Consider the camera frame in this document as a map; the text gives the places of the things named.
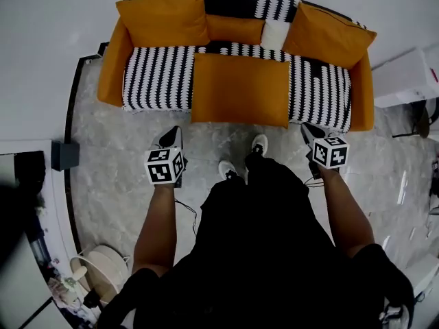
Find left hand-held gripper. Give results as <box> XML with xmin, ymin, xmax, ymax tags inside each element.
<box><xmin>143</xmin><ymin>125</ymin><xmax>189</xmax><ymax>188</ymax></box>

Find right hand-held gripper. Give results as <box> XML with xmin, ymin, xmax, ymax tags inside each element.
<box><xmin>300</xmin><ymin>122</ymin><xmax>350</xmax><ymax>180</ymax></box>

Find large orange cushion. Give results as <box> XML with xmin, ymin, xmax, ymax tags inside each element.
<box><xmin>190</xmin><ymin>52</ymin><xmax>292</xmax><ymax>130</ymax></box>
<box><xmin>281</xmin><ymin>1</ymin><xmax>377</xmax><ymax>70</ymax></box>
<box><xmin>115</xmin><ymin>0</ymin><xmax>211</xmax><ymax>49</ymax></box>

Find person's right forearm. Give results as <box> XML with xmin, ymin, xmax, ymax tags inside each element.
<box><xmin>322</xmin><ymin>168</ymin><xmax>375</xmax><ymax>258</ymax></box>

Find person's left forearm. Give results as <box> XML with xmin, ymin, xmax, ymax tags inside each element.
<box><xmin>132</xmin><ymin>183</ymin><xmax>178</xmax><ymax>277</ymax></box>

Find person's right white shoe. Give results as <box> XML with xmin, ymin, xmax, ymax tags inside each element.
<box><xmin>251</xmin><ymin>134</ymin><xmax>269</xmax><ymax>156</ymax></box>

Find person's white shoe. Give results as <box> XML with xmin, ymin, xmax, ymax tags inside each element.
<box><xmin>218</xmin><ymin>160</ymin><xmax>239</xmax><ymax>182</ymax></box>
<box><xmin>251</xmin><ymin>134</ymin><xmax>269</xmax><ymax>156</ymax></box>

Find person's left white shoe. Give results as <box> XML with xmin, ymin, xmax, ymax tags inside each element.
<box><xmin>218</xmin><ymin>160</ymin><xmax>239</xmax><ymax>182</ymax></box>

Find black white patterned throw blanket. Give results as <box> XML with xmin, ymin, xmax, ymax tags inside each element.
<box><xmin>122</xmin><ymin>0</ymin><xmax>368</xmax><ymax>133</ymax></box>

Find orange sofa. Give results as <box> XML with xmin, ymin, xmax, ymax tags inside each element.
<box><xmin>97</xmin><ymin>0</ymin><xmax>375</xmax><ymax>132</ymax></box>

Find dark grey box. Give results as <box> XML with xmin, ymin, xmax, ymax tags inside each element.
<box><xmin>51</xmin><ymin>141</ymin><xmax>80</xmax><ymax>172</ymax></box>

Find small white pillow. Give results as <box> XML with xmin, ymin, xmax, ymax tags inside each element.
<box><xmin>260</xmin><ymin>19</ymin><xmax>291</xmax><ymax>51</ymax></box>

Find black chair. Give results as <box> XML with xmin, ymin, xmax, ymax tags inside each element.
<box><xmin>392</xmin><ymin>98</ymin><xmax>439</xmax><ymax>139</ymax></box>

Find small orange pillow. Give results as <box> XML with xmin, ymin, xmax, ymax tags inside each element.
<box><xmin>205</xmin><ymin>14</ymin><xmax>265</xmax><ymax>47</ymax></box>

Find person in grey clothing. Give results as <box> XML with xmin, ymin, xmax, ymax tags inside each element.
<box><xmin>97</xmin><ymin>152</ymin><xmax>416</xmax><ymax>329</ymax></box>

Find clear water bottle red label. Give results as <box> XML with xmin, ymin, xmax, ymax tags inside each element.
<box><xmin>422</xmin><ymin>42</ymin><xmax>439</xmax><ymax>89</ymax></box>

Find black bag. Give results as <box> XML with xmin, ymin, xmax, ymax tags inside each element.
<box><xmin>13</xmin><ymin>151</ymin><xmax>47</xmax><ymax>202</ymax></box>

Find white round fan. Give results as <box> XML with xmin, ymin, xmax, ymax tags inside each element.
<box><xmin>70</xmin><ymin>244</ymin><xmax>130</xmax><ymax>304</ymax></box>

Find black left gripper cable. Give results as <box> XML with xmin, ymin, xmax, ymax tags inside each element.
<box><xmin>174</xmin><ymin>199</ymin><xmax>198</xmax><ymax>236</ymax></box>

